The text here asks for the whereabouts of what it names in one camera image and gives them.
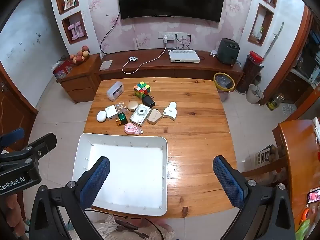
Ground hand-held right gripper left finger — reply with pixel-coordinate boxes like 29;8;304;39
29;156;111;240

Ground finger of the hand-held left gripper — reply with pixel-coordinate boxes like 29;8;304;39
15;133;57;160
0;128;25;147

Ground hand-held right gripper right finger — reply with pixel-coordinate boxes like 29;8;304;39
212;155;297;240

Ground white plastic tray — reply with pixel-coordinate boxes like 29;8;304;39
72;132;168;217

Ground pink correction tape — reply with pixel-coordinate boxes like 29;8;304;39
124;123;144;135

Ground green and gold box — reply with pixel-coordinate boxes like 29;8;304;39
115;112;128;126

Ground white charger plug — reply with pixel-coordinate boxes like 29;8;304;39
105;104;119;121

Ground transparent case with stickers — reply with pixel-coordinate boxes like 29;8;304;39
114;101;128;113

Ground white compact camera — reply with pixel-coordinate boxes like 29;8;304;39
130;104;152;127

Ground beige house-shaped box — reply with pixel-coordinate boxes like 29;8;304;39
147;108;161;125

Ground clear plastic box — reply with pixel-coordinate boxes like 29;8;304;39
107;81;125;102

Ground white clip-shaped device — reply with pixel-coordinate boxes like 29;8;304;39
162;102;177;119

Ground black charger plug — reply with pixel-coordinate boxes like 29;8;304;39
144;94;156;107

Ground colourful puzzle cube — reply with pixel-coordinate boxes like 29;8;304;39
133;81;151;99

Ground brown wooden door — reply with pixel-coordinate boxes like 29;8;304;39
0;62;38;155

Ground wooden drawer cabinet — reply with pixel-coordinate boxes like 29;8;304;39
56;53;101;104

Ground red tissue box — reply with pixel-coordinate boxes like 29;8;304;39
52;60;73;80

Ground wooden side table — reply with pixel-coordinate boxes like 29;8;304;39
277;119;320;230

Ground orange scissors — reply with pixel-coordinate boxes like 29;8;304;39
301;207;312;224

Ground smartphone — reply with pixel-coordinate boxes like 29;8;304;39
307;189;320;204

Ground white bucket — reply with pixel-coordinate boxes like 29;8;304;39
245;84;264;105

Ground yellow-green oil bottle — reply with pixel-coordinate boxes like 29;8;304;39
266;94;285;112

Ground bowl of fruit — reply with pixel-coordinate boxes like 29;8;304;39
69;45;90;64

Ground grey square pad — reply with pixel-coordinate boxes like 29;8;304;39
99;60;113;71

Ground yellow trash bin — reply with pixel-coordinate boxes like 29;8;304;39
213;72;236;103

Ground tall dark red-lidded container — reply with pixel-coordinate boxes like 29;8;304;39
236;51;264;94

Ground dark green air fryer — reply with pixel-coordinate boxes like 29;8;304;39
217;37;240;66

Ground white set-top box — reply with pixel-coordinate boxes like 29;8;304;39
168;50;201;64

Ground wooden shelf unit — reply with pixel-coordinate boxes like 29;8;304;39
290;17;320;105

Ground sheathed sword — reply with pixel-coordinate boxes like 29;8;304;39
261;22;284;60

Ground black television cable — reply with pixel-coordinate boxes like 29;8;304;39
100;10;122;55

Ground white charging cable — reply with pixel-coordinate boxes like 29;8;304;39
122;36;169;75

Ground white wall socket strip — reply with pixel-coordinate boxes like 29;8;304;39
158;32;188;41

